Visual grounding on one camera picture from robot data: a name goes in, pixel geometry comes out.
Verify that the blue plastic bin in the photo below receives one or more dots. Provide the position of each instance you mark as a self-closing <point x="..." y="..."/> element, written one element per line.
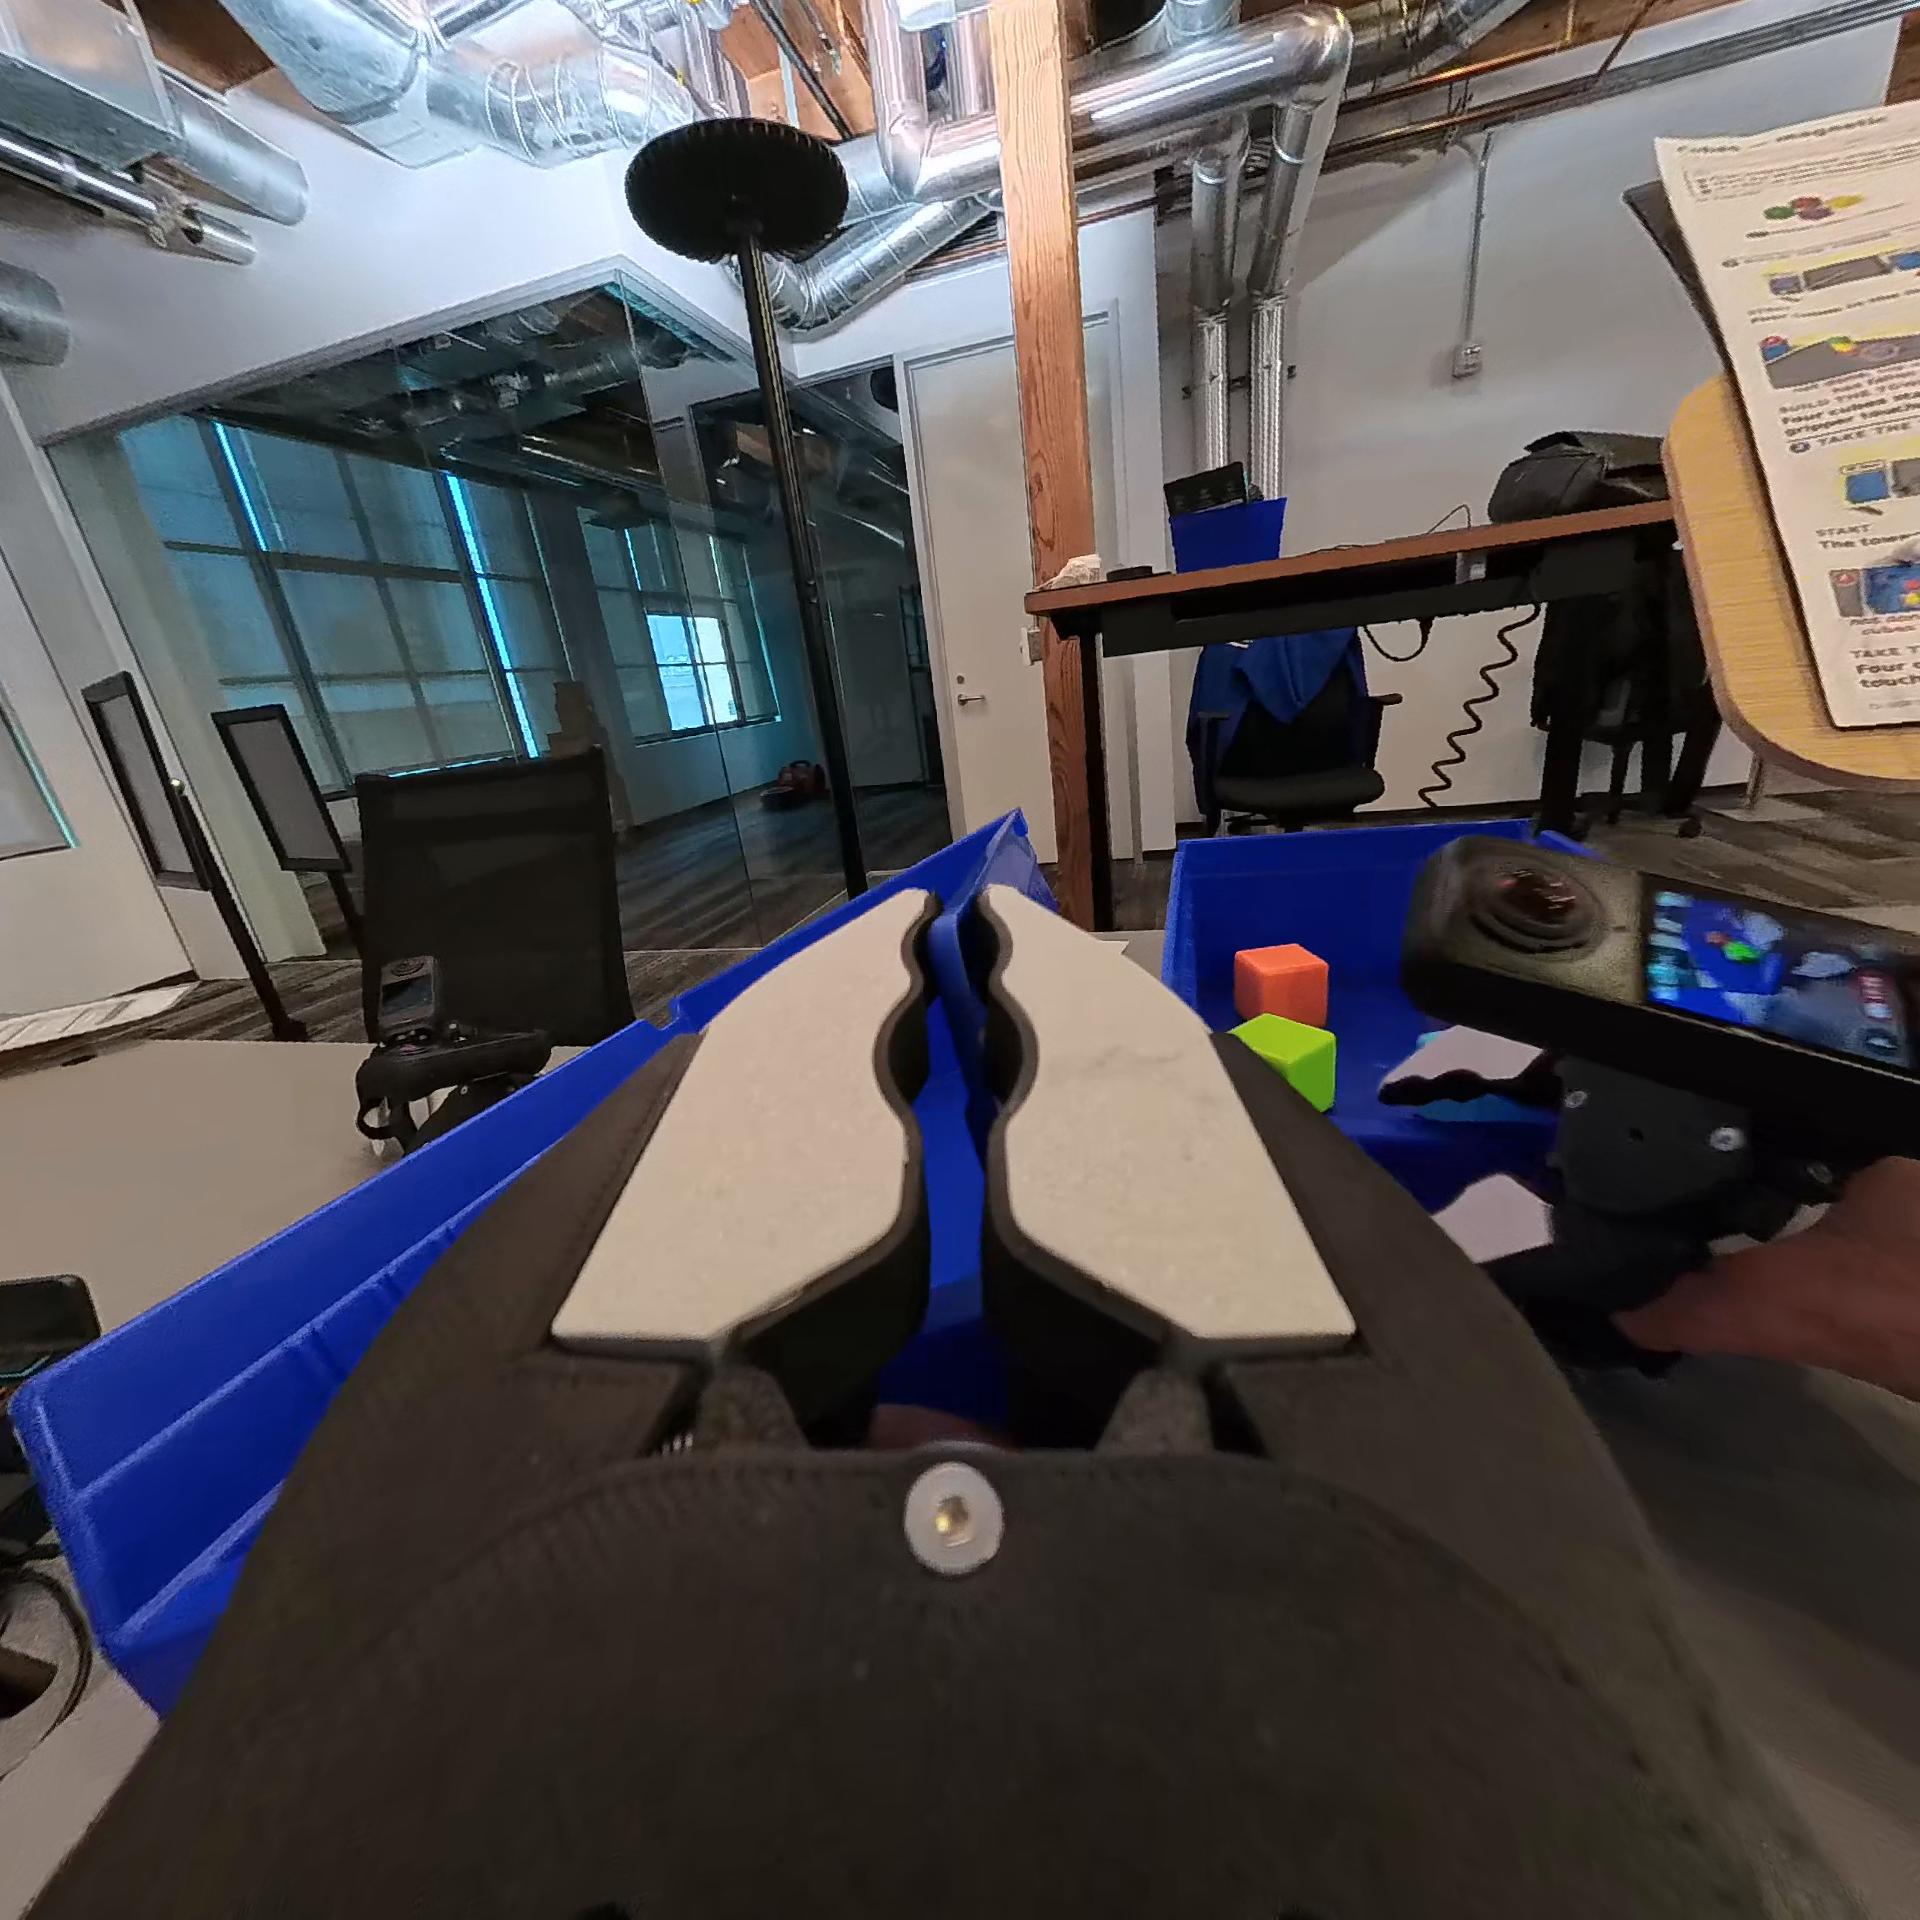
<point x="1349" y="900"/>
<point x="375" y="1276"/>

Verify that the black mesh chair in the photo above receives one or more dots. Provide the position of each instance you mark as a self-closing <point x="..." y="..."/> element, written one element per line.
<point x="496" y="900"/>

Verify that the black draped office chair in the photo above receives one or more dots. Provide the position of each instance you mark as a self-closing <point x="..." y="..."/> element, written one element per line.
<point x="1627" y="675"/>

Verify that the wooden board document stand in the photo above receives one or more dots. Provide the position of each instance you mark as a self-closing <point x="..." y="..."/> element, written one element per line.
<point x="1727" y="601"/>

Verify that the small blue crate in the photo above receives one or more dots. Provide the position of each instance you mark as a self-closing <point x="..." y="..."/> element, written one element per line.
<point x="1232" y="540"/>

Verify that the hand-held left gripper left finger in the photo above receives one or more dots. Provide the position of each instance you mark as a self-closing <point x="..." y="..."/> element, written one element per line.
<point x="749" y="1170"/>

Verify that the orange cube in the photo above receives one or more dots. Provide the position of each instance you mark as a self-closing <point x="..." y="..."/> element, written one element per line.
<point x="1283" y="983"/>

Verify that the black phone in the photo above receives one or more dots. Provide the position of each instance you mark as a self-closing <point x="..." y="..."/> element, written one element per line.
<point x="44" y="1322"/>

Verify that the white crumpled cloth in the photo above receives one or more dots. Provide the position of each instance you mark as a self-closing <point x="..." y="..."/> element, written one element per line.
<point x="1081" y="570"/>

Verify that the person's right hand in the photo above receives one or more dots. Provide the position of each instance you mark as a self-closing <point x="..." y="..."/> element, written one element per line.
<point x="1831" y="1290"/>

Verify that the printed paper sheet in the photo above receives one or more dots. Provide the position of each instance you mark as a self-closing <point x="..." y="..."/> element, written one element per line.
<point x="1831" y="450"/>

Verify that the green cube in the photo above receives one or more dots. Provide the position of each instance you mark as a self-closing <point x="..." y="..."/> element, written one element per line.
<point x="1290" y="1065"/>

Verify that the black bag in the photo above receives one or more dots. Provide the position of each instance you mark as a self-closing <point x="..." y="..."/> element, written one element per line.
<point x="1576" y="478"/>

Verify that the black framed sign stand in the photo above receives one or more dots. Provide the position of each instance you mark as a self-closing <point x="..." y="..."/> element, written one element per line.
<point x="280" y="780"/>
<point x="135" y="780"/>

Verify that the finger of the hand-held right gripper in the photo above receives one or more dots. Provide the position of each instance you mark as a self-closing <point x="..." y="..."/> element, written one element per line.
<point x="1501" y="1084"/>

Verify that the silver insulated pipe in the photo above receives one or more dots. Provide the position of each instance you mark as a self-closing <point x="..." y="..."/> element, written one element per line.
<point x="1268" y="344"/>
<point x="1211" y="331"/>

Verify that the black handheld camera device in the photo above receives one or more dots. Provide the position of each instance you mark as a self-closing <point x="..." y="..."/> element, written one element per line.
<point x="436" y="1049"/>

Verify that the grey desk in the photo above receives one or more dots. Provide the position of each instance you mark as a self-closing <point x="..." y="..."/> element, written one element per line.
<point x="150" y="1170"/>

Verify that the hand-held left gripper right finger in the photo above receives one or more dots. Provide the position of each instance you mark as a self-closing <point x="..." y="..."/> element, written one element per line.
<point x="1154" y="1185"/>

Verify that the white door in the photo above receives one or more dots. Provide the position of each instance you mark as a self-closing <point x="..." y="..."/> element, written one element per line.
<point x="991" y="601"/>

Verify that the wooden post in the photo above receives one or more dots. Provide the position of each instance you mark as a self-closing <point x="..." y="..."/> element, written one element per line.
<point x="1049" y="450"/>

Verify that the wooden top black desk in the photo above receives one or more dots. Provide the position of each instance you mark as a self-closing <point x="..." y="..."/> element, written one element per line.
<point x="1275" y="579"/>

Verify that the silver ceiling duct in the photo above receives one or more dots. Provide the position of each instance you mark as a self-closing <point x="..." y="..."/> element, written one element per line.
<point x="1201" y="76"/>
<point x="122" y="135"/>

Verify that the small red object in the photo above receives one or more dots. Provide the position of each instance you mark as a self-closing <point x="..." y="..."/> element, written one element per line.
<point x="793" y="790"/>

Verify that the black round-top pole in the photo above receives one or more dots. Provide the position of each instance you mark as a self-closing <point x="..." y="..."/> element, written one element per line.
<point x="736" y="189"/>

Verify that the blue jacket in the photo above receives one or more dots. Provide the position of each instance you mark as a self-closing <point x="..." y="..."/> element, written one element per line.
<point x="1260" y="690"/>

